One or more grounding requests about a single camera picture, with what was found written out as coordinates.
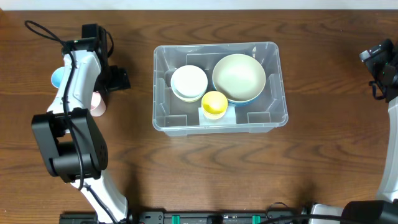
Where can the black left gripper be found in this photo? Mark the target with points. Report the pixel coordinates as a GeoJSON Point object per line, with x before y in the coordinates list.
{"type": "Point", "coordinates": [119, 79]}

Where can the white bowl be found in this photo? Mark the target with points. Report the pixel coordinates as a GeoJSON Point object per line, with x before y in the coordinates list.
{"type": "Point", "coordinates": [189, 80]}

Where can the yellow bowl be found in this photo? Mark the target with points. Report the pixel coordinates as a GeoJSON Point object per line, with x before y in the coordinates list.
{"type": "Point", "coordinates": [189, 100]}

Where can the yellow cup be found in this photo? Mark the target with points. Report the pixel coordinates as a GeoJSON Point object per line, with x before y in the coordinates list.
{"type": "Point", "coordinates": [214, 102]}

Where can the large beige bowl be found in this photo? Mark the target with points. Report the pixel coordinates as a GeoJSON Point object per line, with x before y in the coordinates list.
{"type": "Point", "coordinates": [242, 76]}

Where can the dark blue bowl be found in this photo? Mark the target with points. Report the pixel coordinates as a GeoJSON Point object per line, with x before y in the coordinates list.
{"type": "Point", "coordinates": [237, 102]}

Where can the grey bowl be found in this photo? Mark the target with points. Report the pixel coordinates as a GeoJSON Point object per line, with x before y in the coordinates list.
{"type": "Point", "coordinates": [179, 94]}

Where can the cream white cup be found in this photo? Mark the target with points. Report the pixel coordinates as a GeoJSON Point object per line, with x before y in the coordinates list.
{"type": "Point", "coordinates": [213, 116]}

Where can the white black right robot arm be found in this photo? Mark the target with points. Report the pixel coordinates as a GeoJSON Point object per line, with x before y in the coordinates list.
{"type": "Point", "coordinates": [382, 207]}

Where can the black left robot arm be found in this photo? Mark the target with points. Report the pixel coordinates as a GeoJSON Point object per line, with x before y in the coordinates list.
{"type": "Point", "coordinates": [71, 144]}

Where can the pink cup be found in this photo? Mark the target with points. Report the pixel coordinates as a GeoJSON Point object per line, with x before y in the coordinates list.
{"type": "Point", "coordinates": [98, 106]}

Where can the light blue cup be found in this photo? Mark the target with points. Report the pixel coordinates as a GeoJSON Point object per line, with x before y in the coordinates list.
{"type": "Point", "coordinates": [57, 76]}

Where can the clear plastic storage bin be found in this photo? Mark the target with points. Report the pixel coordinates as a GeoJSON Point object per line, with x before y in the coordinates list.
{"type": "Point", "coordinates": [175, 117]}

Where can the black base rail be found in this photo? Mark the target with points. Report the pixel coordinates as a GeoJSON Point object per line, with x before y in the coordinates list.
{"type": "Point", "coordinates": [158, 217]}

